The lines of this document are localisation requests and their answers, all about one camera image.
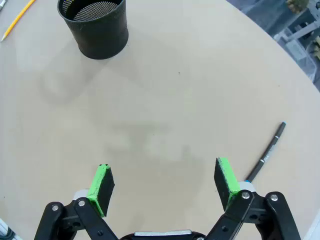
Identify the grey metal frame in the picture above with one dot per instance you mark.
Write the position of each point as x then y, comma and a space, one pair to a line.
306, 27

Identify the black pen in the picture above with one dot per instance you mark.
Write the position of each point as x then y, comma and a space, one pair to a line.
271, 147

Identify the black mesh pen holder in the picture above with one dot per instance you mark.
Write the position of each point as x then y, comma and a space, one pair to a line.
97, 32

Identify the yellow pencil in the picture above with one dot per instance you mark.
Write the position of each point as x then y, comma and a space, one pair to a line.
17, 21

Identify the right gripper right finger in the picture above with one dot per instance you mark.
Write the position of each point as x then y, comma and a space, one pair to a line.
226, 180

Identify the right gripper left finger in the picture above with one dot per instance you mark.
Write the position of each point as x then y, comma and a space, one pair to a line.
100, 190

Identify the translucent plastic storage box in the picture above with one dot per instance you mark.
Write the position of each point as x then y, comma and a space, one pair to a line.
297, 53

